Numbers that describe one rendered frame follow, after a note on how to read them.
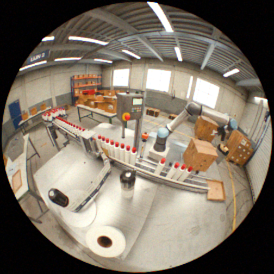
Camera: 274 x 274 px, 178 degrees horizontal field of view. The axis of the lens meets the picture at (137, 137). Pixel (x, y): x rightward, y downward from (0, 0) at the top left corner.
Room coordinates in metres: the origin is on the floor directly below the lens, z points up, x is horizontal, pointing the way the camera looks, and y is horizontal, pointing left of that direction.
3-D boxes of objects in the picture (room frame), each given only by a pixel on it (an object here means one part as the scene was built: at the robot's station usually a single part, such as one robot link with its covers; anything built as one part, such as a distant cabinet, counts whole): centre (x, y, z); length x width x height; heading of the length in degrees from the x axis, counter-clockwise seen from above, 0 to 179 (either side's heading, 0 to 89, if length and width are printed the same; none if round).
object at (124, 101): (0.62, 0.08, 1.38); 0.17 x 0.10 x 0.19; 126
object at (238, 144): (1.49, -4.26, 0.57); 1.20 x 0.85 x 1.14; 65
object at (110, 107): (2.23, 0.75, 0.97); 0.51 x 0.39 x 0.37; 158
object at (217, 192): (0.19, -0.94, 0.85); 0.30 x 0.26 x 0.04; 71
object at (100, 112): (2.70, 1.48, 0.39); 2.20 x 0.80 x 0.78; 62
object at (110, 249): (-0.15, 0.09, 0.95); 0.20 x 0.20 x 0.14
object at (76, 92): (6.72, 4.68, 1.26); 2.78 x 0.61 x 2.51; 152
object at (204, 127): (3.03, -3.04, 0.45); 1.20 x 0.84 x 0.89; 154
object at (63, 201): (-0.01, 0.36, 1.04); 0.09 x 0.09 x 0.29
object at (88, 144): (0.55, 0.43, 1.01); 0.14 x 0.13 x 0.26; 71
